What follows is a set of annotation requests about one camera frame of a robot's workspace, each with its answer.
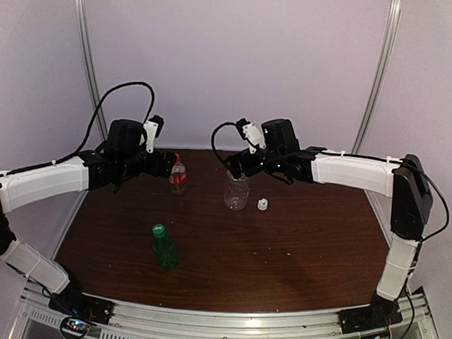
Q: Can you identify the white bottle cap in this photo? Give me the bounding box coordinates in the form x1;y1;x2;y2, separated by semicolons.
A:
256;197;269;211

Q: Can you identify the aluminium front rail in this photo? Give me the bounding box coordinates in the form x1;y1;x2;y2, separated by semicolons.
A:
13;272;443;339

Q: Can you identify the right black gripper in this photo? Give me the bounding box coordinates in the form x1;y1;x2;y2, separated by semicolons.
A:
223;146;285;181

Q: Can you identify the clear wide plastic bottle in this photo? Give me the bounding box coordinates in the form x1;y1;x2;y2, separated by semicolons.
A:
223;171;250;211

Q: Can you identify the green bottle cap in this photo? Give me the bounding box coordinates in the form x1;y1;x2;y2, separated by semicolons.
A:
152;223;166;239

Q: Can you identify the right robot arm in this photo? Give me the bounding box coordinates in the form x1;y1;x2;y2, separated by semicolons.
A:
226;118;433;328

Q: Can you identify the green plastic bottle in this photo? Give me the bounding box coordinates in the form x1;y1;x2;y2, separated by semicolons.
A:
151;232;178;269

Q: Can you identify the left corner aluminium post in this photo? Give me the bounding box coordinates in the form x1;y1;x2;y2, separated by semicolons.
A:
67;0;110;115

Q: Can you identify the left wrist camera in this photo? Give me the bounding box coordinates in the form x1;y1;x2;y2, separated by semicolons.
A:
142;115;164;154

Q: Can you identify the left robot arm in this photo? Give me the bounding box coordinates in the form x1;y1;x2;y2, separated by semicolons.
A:
0;115;176;317

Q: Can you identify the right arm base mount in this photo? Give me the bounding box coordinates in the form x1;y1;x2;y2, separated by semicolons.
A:
338;291;403;335

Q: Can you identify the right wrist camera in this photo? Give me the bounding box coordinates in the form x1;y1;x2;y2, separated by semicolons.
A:
235;118;266;155

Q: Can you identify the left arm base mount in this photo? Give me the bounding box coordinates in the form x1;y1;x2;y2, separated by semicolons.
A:
48;270;114;325

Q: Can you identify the left circuit board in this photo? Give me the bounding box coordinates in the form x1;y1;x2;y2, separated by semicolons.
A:
59;316;91;339

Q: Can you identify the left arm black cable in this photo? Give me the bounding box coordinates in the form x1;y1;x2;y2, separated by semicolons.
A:
0;75;158;186

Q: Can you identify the right corner aluminium post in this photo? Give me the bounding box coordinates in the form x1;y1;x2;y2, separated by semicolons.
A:
352;0;403;158

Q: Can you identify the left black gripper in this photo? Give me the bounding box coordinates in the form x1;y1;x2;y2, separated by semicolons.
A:
118;147;177;181

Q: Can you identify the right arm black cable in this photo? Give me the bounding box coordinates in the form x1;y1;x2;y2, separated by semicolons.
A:
209;119;251;179

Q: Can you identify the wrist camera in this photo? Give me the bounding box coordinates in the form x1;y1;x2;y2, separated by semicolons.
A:
142;115;164;154
235;118;266;155

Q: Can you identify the red label cola bottle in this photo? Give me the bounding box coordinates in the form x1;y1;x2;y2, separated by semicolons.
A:
169;162;187;195

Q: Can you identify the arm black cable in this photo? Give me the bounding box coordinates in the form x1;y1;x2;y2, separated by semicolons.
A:
0;75;158;186
209;119;251;179

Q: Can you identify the corner aluminium post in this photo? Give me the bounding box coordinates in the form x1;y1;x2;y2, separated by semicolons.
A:
352;0;403;158
67;0;110;115

